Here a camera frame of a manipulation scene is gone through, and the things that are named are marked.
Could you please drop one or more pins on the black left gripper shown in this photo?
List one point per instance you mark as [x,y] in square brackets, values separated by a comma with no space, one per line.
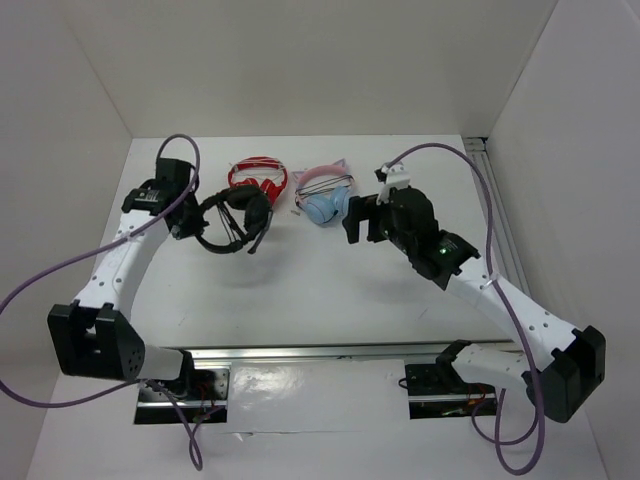
[195,227]

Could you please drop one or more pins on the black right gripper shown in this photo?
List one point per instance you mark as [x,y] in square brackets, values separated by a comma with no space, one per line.
[363,208]

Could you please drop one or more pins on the black headset with microphone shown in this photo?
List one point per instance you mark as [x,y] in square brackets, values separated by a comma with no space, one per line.
[246,216]

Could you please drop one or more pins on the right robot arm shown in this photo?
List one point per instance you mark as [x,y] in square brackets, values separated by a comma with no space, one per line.
[560,365]

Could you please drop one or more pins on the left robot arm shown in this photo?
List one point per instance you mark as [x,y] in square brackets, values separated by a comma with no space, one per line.
[93,336]

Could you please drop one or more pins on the pink and blue cat headphones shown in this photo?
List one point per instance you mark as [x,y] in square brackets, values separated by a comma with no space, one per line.
[323,192]

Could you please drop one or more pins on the red headphones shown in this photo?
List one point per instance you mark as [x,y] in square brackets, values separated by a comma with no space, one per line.
[266,173]

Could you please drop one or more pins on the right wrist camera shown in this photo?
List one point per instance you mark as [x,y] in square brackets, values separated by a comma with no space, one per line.
[392,176]

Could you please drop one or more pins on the aluminium rail at front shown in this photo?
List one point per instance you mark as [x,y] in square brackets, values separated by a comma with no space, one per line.
[412,351]

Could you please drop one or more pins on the aluminium rail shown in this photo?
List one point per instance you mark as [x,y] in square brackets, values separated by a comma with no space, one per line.
[412,351]
[505,254]

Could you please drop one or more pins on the aluminium rail at right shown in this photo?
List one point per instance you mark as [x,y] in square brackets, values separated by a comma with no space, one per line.
[505,254]

